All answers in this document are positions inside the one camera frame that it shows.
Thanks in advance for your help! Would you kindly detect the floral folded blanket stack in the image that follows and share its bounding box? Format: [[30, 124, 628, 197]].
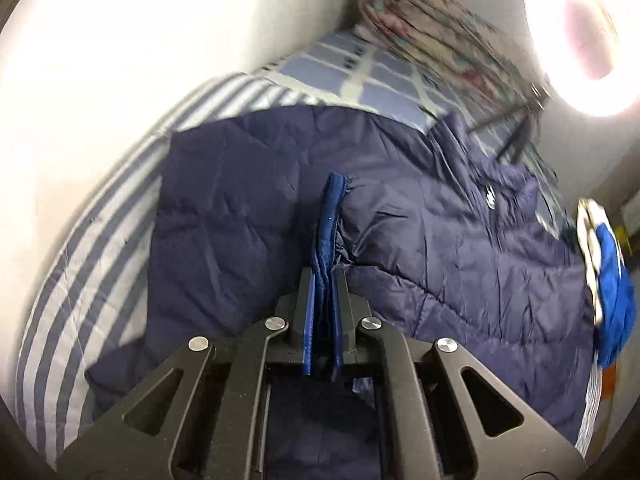
[[358, 0, 542, 107]]

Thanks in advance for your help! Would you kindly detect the black tripod stand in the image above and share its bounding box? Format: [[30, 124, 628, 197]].
[[466, 84, 551, 165]]

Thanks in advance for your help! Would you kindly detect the navy quilted puffer jacket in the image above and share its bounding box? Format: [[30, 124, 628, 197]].
[[60, 106, 593, 479]]

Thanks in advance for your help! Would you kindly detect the blue white striped quilt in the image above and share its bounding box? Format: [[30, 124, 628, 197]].
[[14, 71, 302, 466]]

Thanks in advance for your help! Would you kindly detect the blue and white folded garment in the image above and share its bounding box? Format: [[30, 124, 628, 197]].
[[576, 198, 637, 368]]

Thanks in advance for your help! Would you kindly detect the blue checked bed sheet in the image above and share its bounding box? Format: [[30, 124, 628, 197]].
[[255, 32, 573, 237]]

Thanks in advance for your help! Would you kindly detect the white ring light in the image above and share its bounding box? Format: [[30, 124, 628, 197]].
[[524, 0, 639, 117]]

